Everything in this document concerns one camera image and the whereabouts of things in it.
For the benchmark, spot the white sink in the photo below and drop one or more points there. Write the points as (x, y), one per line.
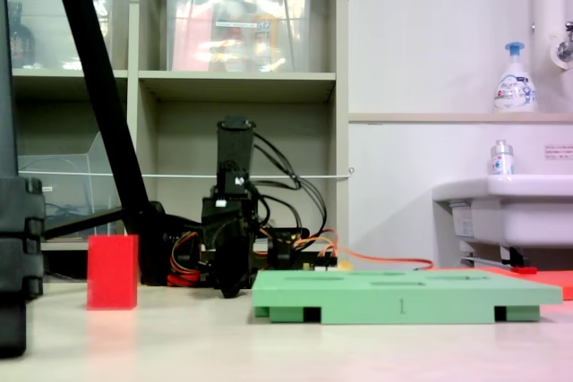
(515, 212)

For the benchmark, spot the small clear sanitizer bottle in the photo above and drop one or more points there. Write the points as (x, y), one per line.
(501, 160)

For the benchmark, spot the black table clamp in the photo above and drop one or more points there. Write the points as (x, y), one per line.
(279, 252)

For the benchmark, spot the black tripod strut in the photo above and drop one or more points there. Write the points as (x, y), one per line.
(80, 223)

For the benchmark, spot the large clear plastic bin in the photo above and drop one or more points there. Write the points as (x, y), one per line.
(295, 33)

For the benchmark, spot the pink capped bottle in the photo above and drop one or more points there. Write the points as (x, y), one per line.
(265, 33)

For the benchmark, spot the small red bar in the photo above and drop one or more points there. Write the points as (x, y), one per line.
(524, 270)

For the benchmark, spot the red base bracket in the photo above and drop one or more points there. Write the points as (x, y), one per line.
(183, 279)

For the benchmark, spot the beige shelf unit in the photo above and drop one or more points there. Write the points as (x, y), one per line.
(237, 82)

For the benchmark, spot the notched black tripod leg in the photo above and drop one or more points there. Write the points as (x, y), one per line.
(18, 243)

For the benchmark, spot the white pump soap bottle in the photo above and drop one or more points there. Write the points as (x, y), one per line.
(515, 87)

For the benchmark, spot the dark glass bottle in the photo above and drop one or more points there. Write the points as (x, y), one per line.
(20, 42)

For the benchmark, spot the red square block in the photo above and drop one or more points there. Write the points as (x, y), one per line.
(112, 272)

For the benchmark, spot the green shape board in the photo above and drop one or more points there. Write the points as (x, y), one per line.
(358, 301)

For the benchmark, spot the yellow tape strip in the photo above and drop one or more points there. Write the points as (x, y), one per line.
(344, 265)

